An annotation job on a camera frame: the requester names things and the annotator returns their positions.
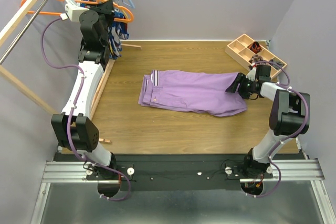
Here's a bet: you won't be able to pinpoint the wooden compartment tray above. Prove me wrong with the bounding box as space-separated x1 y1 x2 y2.
225 34 287 79

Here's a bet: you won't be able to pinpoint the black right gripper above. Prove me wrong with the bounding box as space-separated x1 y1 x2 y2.
225 73 255 101

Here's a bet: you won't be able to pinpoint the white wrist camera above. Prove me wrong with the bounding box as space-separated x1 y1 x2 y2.
60 0 89 23
246 63 258 81

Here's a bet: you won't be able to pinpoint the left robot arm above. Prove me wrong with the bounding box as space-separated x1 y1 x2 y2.
51 0 117 180

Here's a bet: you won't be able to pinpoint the wooden clothes rack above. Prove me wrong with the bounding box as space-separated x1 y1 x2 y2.
0 0 142 145

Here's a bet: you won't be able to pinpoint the patterned rolled item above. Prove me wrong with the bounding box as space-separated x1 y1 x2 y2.
249 54 264 63

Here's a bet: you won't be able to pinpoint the aluminium rail frame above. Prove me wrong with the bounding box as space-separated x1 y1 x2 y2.
28 40 336 224

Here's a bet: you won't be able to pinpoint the metal hanging rod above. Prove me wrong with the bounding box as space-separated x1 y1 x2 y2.
0 0 66 65

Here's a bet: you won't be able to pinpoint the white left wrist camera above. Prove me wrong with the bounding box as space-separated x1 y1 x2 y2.
60 0 89 23

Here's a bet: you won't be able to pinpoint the red black rolled item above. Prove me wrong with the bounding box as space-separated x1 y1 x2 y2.
248 41 262 54

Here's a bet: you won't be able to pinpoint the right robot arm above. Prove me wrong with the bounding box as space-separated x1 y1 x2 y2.
223 65 310 179

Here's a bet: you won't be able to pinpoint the black mounting base plate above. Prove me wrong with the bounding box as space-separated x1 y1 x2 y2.
54 153 274 192

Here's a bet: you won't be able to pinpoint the grey rolled item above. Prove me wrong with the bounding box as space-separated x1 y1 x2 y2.
270 59 284 69

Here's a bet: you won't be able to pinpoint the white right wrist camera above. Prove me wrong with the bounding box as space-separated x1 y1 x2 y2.
246 63 258 81

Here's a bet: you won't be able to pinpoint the purple trousers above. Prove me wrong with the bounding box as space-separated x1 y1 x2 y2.
138 70 247 117

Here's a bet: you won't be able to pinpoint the blue white patterned garment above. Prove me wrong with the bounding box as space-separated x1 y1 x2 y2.
78 0 129 60

